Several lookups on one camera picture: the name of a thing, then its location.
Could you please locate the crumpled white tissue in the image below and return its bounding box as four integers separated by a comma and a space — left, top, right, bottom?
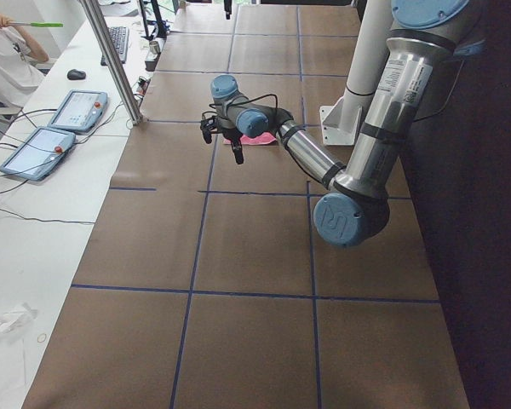
0, 302, 39, 334

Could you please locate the person in white shirt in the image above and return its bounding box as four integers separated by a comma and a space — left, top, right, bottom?
0, 14, 49, 107

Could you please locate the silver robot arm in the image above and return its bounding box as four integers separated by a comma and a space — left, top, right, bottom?
200, 1, 486, 247

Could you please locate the upper blue teach pendant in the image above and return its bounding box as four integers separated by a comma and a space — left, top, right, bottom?
48, 89, 108, 133

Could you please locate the white pillar with base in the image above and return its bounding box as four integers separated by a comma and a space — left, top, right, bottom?
320, 0, 393, 146

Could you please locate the small metal cup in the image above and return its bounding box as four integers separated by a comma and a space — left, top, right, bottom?
148, 41, 160, 55

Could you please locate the aluminium frame post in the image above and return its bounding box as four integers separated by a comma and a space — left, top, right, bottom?
80, 0, 143, 125

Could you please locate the black computer mouse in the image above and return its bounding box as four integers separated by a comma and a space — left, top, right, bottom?
66, 69, 86, 81

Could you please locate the green stick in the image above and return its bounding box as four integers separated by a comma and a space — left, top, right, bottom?
9, 21, 64, 28

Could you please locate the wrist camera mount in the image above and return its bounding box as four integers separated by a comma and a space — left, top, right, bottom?
199, 111, 221, 144

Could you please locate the pink towel with white edge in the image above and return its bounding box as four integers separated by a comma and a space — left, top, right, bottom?
223, 132, 277, 146

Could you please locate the lower blue teach pendant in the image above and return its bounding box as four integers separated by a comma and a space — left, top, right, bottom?
0, 127, 76, 181

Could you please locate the black keyboard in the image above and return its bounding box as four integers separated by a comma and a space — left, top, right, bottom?
108, 26, 129, 64

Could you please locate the blue teach pendant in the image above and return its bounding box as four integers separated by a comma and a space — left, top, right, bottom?
0, 127, 76, 181
48, 89, 108, 133

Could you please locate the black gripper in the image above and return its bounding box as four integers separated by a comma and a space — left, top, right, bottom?
223, 0, 244, 164

